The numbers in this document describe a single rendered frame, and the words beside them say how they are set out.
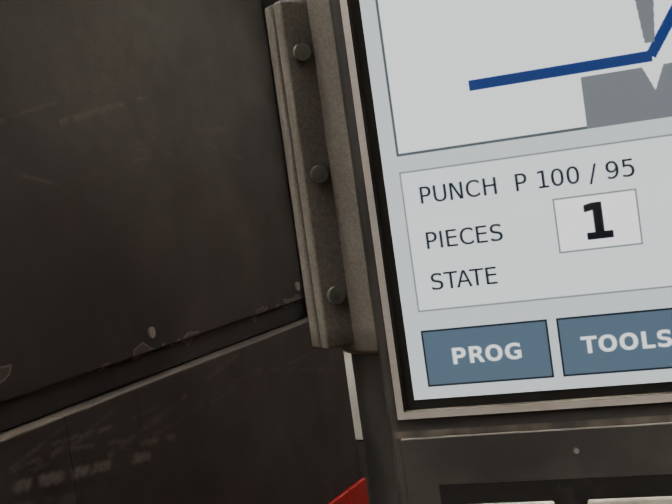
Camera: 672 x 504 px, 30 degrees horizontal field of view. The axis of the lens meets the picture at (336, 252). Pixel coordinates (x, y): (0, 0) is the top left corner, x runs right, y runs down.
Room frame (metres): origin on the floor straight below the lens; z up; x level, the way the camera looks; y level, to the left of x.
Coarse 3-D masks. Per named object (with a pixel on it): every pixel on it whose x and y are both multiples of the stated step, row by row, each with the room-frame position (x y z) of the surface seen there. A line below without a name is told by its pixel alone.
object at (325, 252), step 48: (288, 0) 0.64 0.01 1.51; (288, 48) 0.63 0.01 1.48; (288, 96) 0.64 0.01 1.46; (336, 96) 0.63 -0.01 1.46; (288, 144) 0.65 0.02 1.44; (336, 144) 0.63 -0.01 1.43; (336, 192) 0.64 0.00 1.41; (336, 240) 0.64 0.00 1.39; (336, 288) 0.63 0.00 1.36; (336, 336) 0.64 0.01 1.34; (384, 432) 0.64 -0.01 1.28; (384, 480) 0.65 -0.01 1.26
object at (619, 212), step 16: (608, 192) 0.47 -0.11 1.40; (624, 192) 0.47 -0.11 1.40; (560, 208) 0.48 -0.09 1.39; (576, 208) 0.48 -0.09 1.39; (592, 208) 0.48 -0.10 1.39; (608, 208) 0.47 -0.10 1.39; (624, 208) 0.47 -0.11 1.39; (560, 224) 0.48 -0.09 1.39; (576, 224) 0.48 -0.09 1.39; (592, 224) 0.48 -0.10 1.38; (608, 224) 0.47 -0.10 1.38; (624, 224) 0.47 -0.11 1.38; (640, 224) 0.47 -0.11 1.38; (560, 240) 0.48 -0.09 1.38; (576, 240) 0.48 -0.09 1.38; (592, 240) 0.48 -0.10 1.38; (608, 240) 0.47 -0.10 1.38; (624, 240) 0.47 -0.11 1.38; (640, 240) 0.47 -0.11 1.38
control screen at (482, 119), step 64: (384, 0) 0.50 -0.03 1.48; (448, 0) 0.49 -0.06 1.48; (512, 0) 0.48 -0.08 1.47; (576, 0) 0.47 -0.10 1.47; (640, 0) 0.47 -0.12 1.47; (384, 64) 0.50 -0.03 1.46; (448, 64) 0.49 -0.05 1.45; (512, 64) 0.48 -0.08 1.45; (576, 64) 0.48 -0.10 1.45; (640, 64) 0.47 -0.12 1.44; (384, 128) 0.50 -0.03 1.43; (448, 128) 0.49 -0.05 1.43; (512, 128) 0.49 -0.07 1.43; (576, 128) 0.48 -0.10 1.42; (640, 128) 0.47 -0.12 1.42; (448, 192) 0.50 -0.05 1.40; (512, 192) 0.49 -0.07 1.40; (576, 192) 0.48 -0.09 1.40; (640, 192) 0.47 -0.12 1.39; (448, 256) 0.50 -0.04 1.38; (512, 256) 0.49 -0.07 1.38; (576, 256) 0.48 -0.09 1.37; (640, 256) 0.47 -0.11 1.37; (448, 320) 0.50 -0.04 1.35; (512, 320) 0.49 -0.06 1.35; (576, 320) 0.48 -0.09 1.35; (640, 320) 0.47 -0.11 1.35; (448, 384) 0.50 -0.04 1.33; (512, 384) 0.49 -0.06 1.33; (576, 384) 0.48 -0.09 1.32
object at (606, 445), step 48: (336, 0) 0.51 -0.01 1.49; (336, 48) 0.51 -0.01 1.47; (384, 192) 0.51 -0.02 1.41; (384, 240) 0.51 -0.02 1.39; (384, 288) 0.50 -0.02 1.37; (384, 336) 0.51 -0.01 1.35; (384, 384) 0.51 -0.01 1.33; (432, 432) 0.50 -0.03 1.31; (480, 432) 0.49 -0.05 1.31; (528, 432) 0.49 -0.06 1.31; (576, 432) 0.48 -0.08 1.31; (624, 432) 0.47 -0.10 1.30; (432, 480) 0.50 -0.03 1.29; (480, 480) 0.49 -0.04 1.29; (528, 480) 0.49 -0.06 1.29; (576, 480) 0.48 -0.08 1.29; (624, 480) 0.47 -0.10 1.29
